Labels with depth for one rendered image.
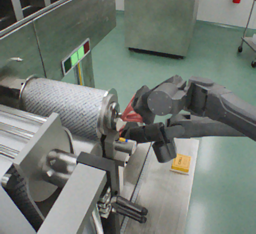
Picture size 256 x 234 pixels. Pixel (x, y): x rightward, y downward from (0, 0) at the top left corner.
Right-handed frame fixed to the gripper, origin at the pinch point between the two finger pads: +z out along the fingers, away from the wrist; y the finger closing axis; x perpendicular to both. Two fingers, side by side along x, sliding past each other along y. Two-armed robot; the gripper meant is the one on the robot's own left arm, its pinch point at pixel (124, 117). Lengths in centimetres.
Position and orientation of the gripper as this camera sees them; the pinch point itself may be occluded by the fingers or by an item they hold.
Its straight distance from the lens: 66.2
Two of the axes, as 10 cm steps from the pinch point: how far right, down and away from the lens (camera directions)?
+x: -6.6, -6.8, -3.2
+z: -7.0, 4.1, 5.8
